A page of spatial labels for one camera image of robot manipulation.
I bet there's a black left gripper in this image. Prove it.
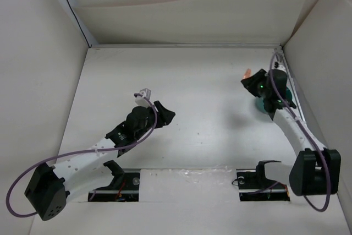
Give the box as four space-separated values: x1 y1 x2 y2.
135 101 174 140

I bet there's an orange highlighter marker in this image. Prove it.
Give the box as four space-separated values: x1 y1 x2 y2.
243 68 251 79

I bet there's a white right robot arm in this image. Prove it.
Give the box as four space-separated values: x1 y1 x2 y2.
241 69 341 196

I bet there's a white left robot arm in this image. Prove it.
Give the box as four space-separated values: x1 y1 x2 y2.
25 101 175 221

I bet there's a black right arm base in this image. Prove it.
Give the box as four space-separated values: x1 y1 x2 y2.
232 160 290 202

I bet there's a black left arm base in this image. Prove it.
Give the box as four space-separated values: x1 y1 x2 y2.
87 161 141 202

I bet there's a teal round divided container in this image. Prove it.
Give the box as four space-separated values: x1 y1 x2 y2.
255 87 293 114

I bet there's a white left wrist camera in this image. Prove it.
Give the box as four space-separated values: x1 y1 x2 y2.
134 88 151 108

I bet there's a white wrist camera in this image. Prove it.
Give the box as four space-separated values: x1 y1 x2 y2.
134 88 151 108
273 61 287 72

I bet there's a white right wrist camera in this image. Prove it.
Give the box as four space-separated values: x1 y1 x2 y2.
273 61 287 72

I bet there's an aluminium side rail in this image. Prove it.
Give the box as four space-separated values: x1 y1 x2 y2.
274 47 317 159

